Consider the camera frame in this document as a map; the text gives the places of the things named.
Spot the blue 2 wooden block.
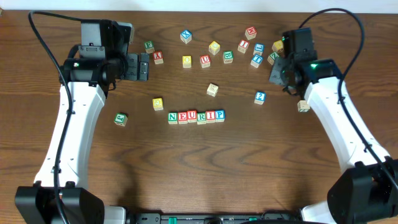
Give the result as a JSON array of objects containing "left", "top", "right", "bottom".
[{"left": 254, "top": 91, "right": 266, "bottom": 105}]

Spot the red i block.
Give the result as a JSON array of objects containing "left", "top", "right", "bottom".
[
  {"left": 205, "top": 111, "right": 216, "bottom": 123},
  {"left": 238, "top": 40, "right": 249, "bottom": 54}
]

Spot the blue P wooden block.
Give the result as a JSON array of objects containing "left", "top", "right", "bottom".
[{"left": 215, "top": 110, "right": 225, "bottom": 123}]

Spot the yellow block upper middle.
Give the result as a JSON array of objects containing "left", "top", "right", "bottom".
[{"left": 208, "top": 40, "right": 221, "bottom": 55}]

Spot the yellow O wooden block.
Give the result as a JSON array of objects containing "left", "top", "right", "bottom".
[{"left": 182, "top": 55, "right": 192, "bottom": 68}]

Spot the red E wooden block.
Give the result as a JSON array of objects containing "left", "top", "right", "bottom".
[{"left": 177, "top": 111, "right": 188, "bottom": 124}]

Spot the blue X wooden block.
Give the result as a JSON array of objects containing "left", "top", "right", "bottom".
[{"left": 180, "top": 30, "right": 192, "bottom": 44}]

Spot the green J wooden block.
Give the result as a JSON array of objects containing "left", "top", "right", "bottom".
[{"left": 114, "top": 113, "right": 128, "bottom": 126}]

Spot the wood L top block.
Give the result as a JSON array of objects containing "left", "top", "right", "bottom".
[{"left": 297, "top": 100, "right": 310, "bottom": 113}]

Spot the red X wooden block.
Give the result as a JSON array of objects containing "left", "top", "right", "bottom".
[{"left": 152, "top": 51, "right": 164, "bottom": 64}]

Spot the yellow block near D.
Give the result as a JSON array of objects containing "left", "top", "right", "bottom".
[{"left": 272, "top": 40, "right": 284, "bottom": 54}]

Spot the red H wooden block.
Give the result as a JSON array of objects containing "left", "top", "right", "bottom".
[{"left": 245, "top": 26, "right": 257, "bottom": 40}]

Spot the green N wooden block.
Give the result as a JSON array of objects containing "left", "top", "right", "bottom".
[{"left": 167, "top": 112, "right": 178, "bottom": 124}]

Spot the green Z wooden block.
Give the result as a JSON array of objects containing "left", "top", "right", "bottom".
[{"left": 267, "top": 52, "right": 279, "bottom": 65}]

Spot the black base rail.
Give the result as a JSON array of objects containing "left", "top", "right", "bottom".
[{"left": 131, "top": 212, "right": 303, "bottom": 224}]

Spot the plain wood top block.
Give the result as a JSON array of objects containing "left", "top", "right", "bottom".
[{"left": 206, "top": 83, "right": 219, "bottom": 97}]

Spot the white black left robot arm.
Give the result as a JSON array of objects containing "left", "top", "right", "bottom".
[{"left": 15, "top": 53, "right": 149, "bottom": 223}]

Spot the yellow G wooden block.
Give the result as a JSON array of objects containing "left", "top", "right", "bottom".
[{"left": 152, "top": 98, "right": 164, "bottom": 111}]

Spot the green R wooden block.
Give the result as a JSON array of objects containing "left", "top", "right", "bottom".
[{"left": 197, "top": 113, "right": 206, "bottom": 124}]

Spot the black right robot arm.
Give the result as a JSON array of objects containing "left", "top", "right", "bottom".
[{"left": 269, "top": 57, "right": 397, "bottom": 223}]

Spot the blue L wooden block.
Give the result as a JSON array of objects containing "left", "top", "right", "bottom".
[{"left": 253, "top": 43, "right": 265, "bottom": 56}]

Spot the blue T wooden block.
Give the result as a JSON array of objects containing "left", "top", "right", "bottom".
[{"left": 251, "top": 54, "right": 264, "bottom": 68}]

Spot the red u block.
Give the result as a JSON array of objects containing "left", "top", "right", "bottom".
[
  {"left": 200, "top": 55, "right": 211, "bottom": 68},
  {"left": 187, "top": 110, "right": 197, "bottom": 123}
]

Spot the green B wooden block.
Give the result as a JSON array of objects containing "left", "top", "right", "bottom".
[{"left": 223, "top": 50, "right": 234, "bottom": 63}]

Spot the green F wooden block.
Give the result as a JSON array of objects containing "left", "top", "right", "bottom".
[{"left": 144, "top": 40, "right": 155, "bottom": 54}]

